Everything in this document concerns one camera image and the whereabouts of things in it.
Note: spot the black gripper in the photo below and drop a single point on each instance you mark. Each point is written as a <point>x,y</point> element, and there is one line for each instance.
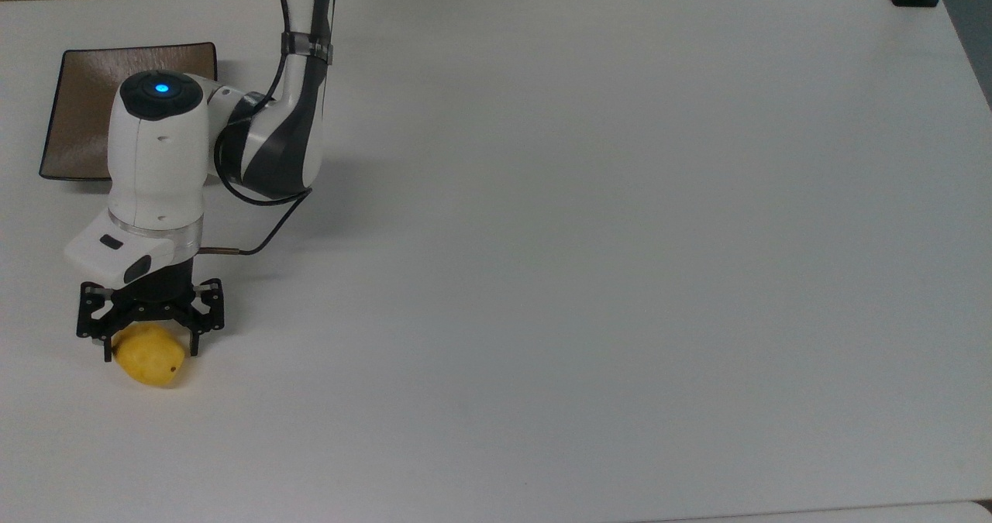
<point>164,294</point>

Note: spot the yellow lemon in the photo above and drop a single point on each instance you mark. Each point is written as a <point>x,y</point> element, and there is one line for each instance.
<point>151,358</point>

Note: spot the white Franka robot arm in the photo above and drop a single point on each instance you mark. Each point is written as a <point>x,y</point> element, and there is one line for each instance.
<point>159,159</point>

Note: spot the brown square ceramic plate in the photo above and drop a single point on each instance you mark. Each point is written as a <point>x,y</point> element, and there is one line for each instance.
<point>81,112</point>

